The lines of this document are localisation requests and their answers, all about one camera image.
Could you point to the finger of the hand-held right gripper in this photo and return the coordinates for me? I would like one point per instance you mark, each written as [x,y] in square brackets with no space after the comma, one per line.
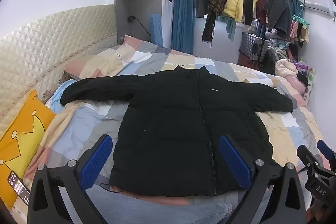
[325,148]
[307,158]

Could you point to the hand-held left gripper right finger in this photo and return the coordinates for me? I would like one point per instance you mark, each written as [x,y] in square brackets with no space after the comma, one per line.
[235,161]

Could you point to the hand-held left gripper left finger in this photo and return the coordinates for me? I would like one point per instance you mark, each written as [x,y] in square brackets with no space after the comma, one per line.
[95,161]

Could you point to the black puffer jacket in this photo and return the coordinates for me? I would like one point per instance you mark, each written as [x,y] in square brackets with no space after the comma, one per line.
[170,121]

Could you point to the patchwork duvet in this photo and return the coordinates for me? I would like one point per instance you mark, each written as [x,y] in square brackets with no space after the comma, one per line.
[84,129]

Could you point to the pink garment pile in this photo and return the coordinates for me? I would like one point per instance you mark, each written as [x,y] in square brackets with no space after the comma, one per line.
[298,87]

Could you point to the dotted white storage bag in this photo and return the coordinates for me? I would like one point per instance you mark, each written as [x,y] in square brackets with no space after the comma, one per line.
[310,82]

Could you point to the light blue pillow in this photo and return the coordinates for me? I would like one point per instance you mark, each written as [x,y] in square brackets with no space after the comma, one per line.
[56,102]

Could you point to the yellow crown print pillow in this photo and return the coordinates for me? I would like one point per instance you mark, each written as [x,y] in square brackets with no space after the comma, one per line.
[18,140]

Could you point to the black smartphone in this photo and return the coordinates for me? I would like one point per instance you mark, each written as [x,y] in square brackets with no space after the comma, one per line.
[19,187]

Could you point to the floral lace bed sheet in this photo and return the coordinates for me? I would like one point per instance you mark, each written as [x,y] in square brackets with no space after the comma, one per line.
[50,90]

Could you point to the patchwork pillow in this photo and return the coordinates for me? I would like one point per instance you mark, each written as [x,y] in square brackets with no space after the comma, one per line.
[105,61]

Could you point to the dark red suitcase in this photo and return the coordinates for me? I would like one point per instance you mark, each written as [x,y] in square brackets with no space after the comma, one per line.
[246,60]

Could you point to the black garment pile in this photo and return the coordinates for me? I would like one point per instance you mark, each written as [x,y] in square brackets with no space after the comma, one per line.
[270,61]

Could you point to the silver suitcase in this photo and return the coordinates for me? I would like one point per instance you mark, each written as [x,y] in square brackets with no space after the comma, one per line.
[252,45]

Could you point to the green sock hanger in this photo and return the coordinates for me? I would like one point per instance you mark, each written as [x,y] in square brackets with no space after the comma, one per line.
[299,27]

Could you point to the cream quilted headboard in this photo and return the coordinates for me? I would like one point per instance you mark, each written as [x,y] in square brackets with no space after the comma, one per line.
[39,43]

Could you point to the teal hanging scarf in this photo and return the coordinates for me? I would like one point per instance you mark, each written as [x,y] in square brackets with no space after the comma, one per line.
[230,27]

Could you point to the white air conditioner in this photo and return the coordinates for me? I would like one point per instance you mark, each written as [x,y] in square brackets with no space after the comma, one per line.
[319,5]

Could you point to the blue folded mat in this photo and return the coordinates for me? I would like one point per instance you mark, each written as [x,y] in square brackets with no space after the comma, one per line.
[156,29]

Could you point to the blue curtain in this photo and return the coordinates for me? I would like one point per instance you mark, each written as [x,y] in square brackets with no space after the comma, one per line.
[182,24]

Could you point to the grey denim hanging jacket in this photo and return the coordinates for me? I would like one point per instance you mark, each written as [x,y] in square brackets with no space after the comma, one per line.
[277,6]

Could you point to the dark red hanging garment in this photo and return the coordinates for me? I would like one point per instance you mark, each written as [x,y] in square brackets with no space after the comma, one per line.
[261,10]

